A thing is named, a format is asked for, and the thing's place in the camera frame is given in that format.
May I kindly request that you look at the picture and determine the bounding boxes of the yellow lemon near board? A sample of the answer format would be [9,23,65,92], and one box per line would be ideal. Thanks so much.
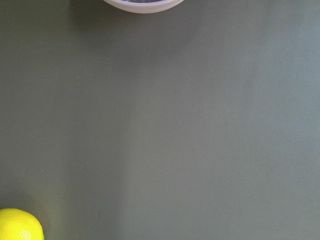
[0,208,45,240]

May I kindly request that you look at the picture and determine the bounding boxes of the pink bowl with ice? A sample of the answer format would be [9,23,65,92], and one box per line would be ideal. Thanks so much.
[105,0,184,14]

